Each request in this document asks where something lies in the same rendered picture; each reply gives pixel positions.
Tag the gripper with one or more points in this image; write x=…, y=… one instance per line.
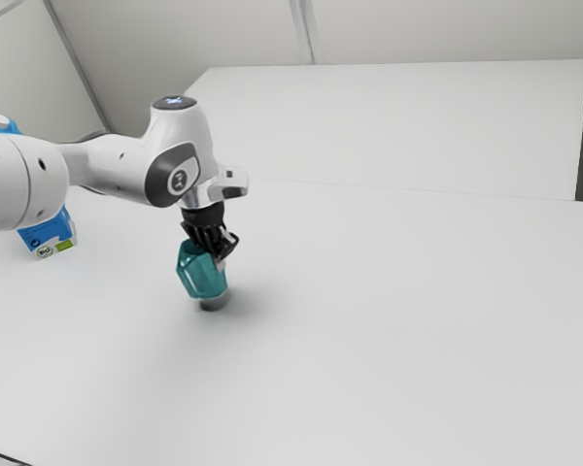
x=205, y=224

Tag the teal faceted mug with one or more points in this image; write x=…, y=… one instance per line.
x=201, y=272

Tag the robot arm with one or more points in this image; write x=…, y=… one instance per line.
x=102, y=160

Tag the blue and white carton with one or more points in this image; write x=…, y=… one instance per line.
x=48, y=238

